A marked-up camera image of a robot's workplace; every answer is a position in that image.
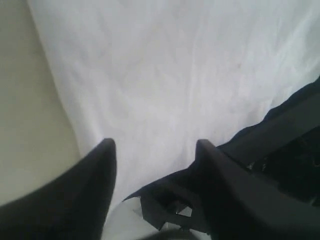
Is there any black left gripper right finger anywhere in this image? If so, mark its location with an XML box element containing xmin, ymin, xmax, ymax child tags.
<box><xmin>195</xmin><ymin>139</ymin><xmax>320</xmax><ymax>240</ymax></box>

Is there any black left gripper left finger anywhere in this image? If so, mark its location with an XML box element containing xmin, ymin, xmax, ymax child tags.
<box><xmin>0</xmin><ymin>138</ymin><xmax>117</xmax><ymax>240</ymax></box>

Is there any white t-shirt with red logo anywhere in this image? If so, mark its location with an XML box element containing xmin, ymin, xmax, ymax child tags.
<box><xmin>28</xmin><ymin>0</ymin><xmax>320</xmax><ymax>240</ymax></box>

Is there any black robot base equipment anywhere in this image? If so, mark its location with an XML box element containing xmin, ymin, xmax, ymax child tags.
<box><xmin>135</xmin><ymin>80</ymin><xmax>320</xmax><ymax>236</ymax></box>

